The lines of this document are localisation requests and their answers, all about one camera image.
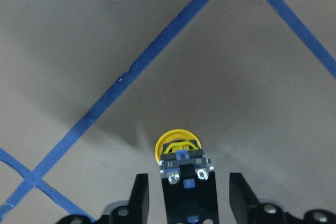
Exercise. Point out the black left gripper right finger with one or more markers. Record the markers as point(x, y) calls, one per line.
point(243, 201)

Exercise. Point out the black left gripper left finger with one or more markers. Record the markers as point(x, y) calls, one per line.
point(139, 199)

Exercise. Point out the yellow push button switch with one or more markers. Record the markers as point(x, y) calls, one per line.
point(188, 178)

